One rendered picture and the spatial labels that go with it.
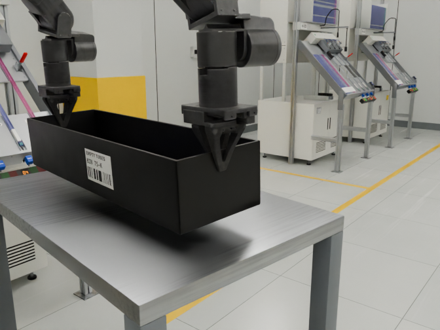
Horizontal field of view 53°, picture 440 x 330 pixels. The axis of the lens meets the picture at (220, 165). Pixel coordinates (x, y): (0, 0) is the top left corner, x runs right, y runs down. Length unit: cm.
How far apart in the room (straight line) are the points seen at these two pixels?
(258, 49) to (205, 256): 31
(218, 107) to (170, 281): 25
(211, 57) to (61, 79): 55
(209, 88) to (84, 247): 31
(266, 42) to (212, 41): 9
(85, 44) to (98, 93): 265
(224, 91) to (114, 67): 329
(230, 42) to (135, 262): 34
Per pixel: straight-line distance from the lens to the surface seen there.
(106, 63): 385
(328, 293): 90
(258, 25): 68
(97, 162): 82
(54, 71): 111
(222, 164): 67
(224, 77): 63
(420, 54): 722
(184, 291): 60
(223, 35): 62
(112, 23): 391
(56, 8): 108
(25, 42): 407
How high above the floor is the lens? 109
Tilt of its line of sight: 14 degrees down
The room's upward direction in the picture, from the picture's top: straight up
